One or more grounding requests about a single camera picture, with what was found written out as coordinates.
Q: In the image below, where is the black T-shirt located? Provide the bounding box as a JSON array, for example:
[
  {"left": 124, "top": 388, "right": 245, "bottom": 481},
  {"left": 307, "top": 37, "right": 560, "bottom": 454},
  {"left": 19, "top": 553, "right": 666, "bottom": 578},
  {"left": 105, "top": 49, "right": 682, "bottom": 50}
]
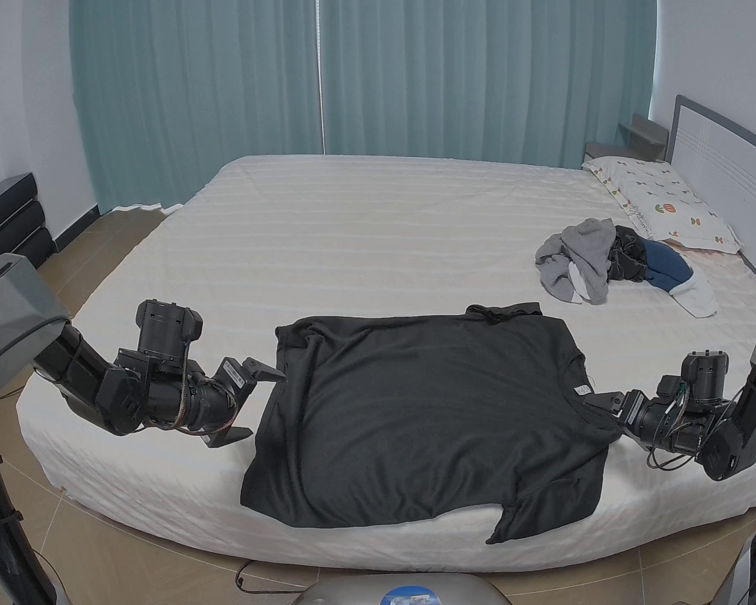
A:
[{"left": 239, "top": 302, "right": 621, "bottom": 545}]

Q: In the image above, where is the white printed pillow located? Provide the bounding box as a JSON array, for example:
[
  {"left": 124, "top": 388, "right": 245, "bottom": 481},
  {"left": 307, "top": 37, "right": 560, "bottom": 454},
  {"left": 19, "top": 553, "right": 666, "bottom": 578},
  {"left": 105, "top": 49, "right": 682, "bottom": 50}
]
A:
[{"left": 581, "top": 156, "right": 743, "bottom": 254}]

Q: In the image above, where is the bed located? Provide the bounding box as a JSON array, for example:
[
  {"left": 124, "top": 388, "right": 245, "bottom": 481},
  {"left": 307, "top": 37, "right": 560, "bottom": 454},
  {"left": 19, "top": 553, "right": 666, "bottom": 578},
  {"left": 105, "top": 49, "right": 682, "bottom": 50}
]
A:
[{"left": 16, "top": 94, "right": 756, "bottom": 576}]

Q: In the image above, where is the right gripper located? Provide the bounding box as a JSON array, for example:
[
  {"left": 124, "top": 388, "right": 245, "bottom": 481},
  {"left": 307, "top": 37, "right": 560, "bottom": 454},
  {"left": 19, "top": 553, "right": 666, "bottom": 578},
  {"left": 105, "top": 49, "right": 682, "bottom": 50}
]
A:
[{"left": 582, "top": 389, "right": 669, "bottom": 445}]

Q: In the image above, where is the blue-green curtain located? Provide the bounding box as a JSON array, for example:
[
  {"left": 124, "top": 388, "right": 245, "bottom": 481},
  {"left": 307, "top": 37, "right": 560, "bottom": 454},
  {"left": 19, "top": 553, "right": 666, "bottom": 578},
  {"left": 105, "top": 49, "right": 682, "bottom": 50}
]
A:
[
  {"left": 69, "top": 0, "right": 324, "bottom": 214},
  {"left": 319, "top": 0, "right": 660, "bottom": 166}
]

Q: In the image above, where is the pile of clothes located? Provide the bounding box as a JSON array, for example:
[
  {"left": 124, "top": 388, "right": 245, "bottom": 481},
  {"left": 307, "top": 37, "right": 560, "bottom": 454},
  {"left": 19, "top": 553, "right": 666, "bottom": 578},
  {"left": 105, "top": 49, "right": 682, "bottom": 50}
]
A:
[{"left": 535, "top": 217, "right": 718, "bottom": 319}]

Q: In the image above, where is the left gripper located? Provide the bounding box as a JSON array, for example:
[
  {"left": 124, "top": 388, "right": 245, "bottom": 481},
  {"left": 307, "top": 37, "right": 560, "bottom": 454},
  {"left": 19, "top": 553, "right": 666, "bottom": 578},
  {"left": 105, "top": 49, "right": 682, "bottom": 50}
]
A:
[{"left": 184, "top": 356, "right": 289, "bottom": 450}]

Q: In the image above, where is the grey bedside table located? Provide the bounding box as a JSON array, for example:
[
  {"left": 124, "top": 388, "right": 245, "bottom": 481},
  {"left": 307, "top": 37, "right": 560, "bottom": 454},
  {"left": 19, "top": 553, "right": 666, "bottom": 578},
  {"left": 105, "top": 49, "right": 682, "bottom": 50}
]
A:
[{"left": 584, "top": 113, "right": 669, "bottom": 163}]

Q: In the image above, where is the black chest of drawers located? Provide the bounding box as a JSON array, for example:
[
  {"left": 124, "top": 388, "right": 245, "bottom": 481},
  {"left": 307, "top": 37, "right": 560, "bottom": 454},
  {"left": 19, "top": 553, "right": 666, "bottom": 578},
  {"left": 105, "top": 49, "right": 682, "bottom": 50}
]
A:
[{"left": 0, "top": 173, "right": 57, "bottom": 271}]

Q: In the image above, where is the black cable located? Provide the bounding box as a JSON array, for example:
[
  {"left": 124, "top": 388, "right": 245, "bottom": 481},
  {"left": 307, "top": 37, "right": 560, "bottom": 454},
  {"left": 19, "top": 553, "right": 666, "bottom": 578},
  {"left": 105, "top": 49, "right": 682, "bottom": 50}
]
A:
[
  {"left": 236, "top": 558, "right": 305, "bottom": 594},
  {"left": 645, "top": 445, "right": 701, "bottom": 471}
]

